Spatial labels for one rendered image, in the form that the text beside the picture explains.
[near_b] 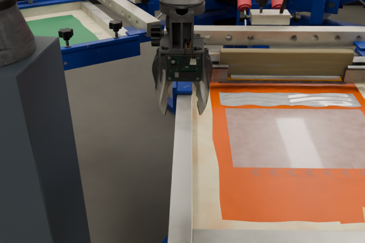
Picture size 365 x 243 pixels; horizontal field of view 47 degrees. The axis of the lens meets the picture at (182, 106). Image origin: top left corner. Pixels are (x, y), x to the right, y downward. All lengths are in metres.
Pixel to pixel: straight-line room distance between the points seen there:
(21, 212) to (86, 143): 1.80
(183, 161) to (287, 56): 0.48
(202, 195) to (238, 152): 0.16
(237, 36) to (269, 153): 0.54
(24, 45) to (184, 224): 0.40
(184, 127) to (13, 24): 0.40
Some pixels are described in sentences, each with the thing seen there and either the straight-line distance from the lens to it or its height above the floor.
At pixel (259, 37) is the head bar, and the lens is 1.35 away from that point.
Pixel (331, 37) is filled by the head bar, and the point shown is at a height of 1.02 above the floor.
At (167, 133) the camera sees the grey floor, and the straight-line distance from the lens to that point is 2.69.
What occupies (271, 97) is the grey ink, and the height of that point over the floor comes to 0.96.
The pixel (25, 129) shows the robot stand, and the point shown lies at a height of 1.10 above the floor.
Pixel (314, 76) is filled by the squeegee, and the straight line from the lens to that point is 1.18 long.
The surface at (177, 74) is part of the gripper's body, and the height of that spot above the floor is 1.20.
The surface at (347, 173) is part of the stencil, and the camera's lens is 0.90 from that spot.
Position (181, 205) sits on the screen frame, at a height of 0.99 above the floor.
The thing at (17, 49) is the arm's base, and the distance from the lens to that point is 0.75.
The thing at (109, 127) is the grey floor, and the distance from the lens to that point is 2.78.
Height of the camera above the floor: 1.48
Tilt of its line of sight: 30 degrees down
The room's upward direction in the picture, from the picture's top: straight up
